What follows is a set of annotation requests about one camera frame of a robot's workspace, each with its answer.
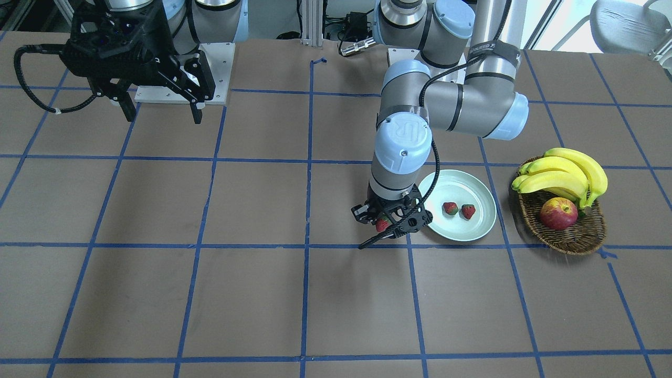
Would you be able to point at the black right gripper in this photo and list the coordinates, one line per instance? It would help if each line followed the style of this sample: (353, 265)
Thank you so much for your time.
(195, 79)

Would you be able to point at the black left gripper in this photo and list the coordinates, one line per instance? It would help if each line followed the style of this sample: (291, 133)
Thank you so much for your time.
(360, 212)

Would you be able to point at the red strawberry green cap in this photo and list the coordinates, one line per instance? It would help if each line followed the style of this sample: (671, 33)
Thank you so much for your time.
(468, 211)

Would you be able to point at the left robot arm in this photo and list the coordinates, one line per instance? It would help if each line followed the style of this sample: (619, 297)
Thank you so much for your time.
(486, 41)

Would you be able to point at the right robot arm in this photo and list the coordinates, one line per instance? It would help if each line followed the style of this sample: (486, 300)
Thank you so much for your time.
(195, 23)

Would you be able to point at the light green plate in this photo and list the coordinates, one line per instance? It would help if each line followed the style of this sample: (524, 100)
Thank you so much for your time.
(461, 188)

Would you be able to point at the red apple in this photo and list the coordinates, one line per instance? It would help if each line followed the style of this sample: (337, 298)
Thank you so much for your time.
(558, 213)

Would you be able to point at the yellow banana bunch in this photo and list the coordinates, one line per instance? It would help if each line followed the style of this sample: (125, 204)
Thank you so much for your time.
(568, 173)

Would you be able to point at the wicker fruit basket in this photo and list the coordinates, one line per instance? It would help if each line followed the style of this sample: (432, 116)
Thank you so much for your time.
(585, 236)

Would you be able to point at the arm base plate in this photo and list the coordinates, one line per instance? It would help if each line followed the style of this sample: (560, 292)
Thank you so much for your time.
(220, 58)
(398, 54)

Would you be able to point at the aluminium frame post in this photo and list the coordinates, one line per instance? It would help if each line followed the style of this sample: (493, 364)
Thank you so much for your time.
(312, 20)

